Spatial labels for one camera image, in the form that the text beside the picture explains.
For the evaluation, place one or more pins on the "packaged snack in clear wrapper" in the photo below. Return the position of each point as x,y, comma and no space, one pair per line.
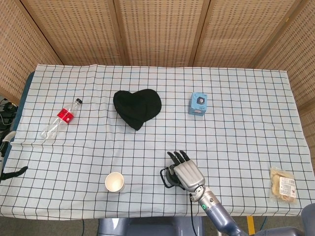
283,184

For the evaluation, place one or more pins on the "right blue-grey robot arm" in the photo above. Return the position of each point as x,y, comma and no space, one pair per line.
219,214

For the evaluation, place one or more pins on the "woven bamboo folding screen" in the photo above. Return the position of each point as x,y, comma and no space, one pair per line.
157,29

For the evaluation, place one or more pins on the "small blue cardboard box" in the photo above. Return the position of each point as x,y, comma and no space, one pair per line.
198,105

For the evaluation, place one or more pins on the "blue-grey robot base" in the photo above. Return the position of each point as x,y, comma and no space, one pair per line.
147,226

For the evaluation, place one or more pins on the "black teapot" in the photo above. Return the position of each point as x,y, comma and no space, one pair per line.
172,184

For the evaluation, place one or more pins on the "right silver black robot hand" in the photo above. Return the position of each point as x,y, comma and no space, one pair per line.
189,174

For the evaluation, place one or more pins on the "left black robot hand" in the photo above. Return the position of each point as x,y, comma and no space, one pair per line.
12,173

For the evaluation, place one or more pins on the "yellow table leg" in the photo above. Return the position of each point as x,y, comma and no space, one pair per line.
251,226

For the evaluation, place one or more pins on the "white paper cup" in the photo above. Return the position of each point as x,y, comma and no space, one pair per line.
113,183

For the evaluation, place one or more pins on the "clear bottle with red label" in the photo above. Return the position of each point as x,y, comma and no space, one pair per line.
64,116

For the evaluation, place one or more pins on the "black knit beanie hat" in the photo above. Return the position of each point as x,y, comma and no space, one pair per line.
137,108

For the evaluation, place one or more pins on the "blue checked tablecloth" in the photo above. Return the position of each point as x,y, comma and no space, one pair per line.
123,147

